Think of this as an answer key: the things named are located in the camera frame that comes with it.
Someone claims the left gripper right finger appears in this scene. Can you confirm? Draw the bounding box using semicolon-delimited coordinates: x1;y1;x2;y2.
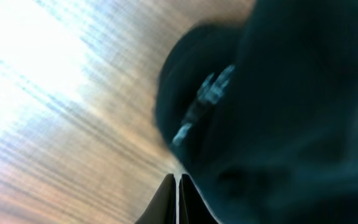
178;174;218;224

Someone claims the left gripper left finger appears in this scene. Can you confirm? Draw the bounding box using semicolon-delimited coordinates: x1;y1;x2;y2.
135;174;177;224

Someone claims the black polo shirt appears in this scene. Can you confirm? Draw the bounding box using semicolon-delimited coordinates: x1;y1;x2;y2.
155;0;358;223

